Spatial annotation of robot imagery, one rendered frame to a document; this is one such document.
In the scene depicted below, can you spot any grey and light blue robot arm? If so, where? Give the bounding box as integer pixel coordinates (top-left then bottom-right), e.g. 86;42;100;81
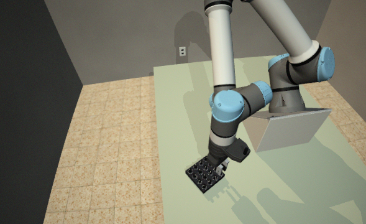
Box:
204;0;335;138

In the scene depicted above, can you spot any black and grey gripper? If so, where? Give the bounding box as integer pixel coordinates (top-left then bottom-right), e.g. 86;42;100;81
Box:
207;129;251;175

